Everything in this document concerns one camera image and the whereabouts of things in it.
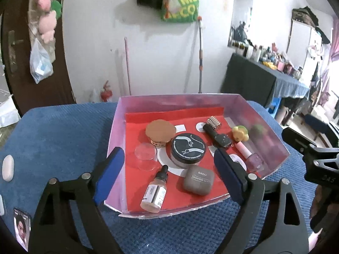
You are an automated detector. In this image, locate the mop handle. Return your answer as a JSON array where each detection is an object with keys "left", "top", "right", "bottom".
[{"left": 197, "top": 16, "right": 205, "bottom": 94}]

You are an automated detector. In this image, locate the pink curtain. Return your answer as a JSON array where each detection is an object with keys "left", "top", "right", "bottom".
[{"left": 318, "top": 38, "right": 339, "bottom": 112}]

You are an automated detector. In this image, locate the clear plastic bag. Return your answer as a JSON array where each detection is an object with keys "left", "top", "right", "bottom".
[{"left": 30, "top": 38, "right": 53, "bottom": 84}]

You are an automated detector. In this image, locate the yellow green flower toy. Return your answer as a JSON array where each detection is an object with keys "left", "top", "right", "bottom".
[{"left": 232, "top": 125, "right": 249, "bottom": 142}]

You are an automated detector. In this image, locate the blue plastic stool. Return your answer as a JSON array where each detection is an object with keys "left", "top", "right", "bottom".
[{"left": 267, "top": 98, "right": 282, "bottom": 115}]

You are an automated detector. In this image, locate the white wardrobe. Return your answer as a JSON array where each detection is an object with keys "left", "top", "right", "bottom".
[{"left": 286, "top": 18, "right": 325, "bottom": 77}]

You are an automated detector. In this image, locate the photo card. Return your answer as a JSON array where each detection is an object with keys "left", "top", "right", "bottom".
[{"left": 13, "top": 208, "right": 31, "bottom": 252}]

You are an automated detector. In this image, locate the brown flower-shaped lid jar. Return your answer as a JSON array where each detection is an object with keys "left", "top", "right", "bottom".
[{"left": 145, "top": 120, "right": 177, "bottom": 148}]

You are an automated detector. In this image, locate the brown eyeshadow case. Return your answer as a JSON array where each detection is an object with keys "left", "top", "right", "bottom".
[{"left": 183, "top": 166, "right": 215, "bottom": 196}]

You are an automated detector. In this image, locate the dark patterned suitcase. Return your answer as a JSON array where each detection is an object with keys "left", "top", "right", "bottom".
[{"left": 291, "top": 7, "right": 318, "bottom": 27}]

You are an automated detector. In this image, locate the white oval case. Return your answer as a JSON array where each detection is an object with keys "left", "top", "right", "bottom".
[{"left": 2, "top": 155, "right": 14, "bottom": 182}]

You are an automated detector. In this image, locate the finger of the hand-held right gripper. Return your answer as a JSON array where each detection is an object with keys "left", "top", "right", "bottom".
[
  {"left": 281, "top": 126, "right": 339, "bottom": 188},
  {"left": 304, "top": 114, "right": 339, "bottom": 148}
]

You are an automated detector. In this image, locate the row of cosmetic bottles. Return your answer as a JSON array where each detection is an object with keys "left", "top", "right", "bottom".
[{"left": 230, "top": 40, "right": 305, "bottom": 80}]

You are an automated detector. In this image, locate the black lid powder jar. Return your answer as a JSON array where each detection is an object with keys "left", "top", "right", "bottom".
[{"left": 166, "top": 133, "right": 207, "bottom": 169}]

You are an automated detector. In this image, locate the table with dark cloth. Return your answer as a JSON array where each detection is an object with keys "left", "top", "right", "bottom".
[{"left": 221, "top": 53, "right": 310, "bottom": 112}]

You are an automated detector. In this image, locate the purple cardboard box red lining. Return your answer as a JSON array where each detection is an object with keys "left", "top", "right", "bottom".
[{"left": 104, "top": 93, "right": 291, "bottom": 220}]

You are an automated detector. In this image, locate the wall mirror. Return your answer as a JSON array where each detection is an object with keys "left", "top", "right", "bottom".
[{"left": 228, "top": 0, "right": 254, "bottom": 56}]

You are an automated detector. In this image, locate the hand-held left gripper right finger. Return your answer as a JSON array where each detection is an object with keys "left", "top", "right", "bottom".
[{"left": 214, "top": 148, "right": 310, "bottom": 254}]

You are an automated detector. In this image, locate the dropper bottle black cap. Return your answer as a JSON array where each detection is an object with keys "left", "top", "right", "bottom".
[{"left": 140, "top": 165, "right": 169, "bottom": 213}]

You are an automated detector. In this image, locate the metal door handle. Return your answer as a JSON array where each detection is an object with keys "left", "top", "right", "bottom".
[{"left": 8, "top": 30, "right": 24, "bottom": 73}]

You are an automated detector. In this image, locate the pink nail polish bottle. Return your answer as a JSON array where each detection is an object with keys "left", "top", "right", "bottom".
[{"left": 235, "top": 141, "right": 265, "bottom": 172}]

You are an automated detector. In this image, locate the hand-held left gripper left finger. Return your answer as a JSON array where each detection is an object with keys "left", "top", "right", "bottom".
[{"left": 28, "top": 147, "right": 125, "bottom": 254}]

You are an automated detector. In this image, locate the green tote bag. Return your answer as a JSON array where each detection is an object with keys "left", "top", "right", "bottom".
[{"left": 161, "top": 0, "right": 200, "bottom": 23}]

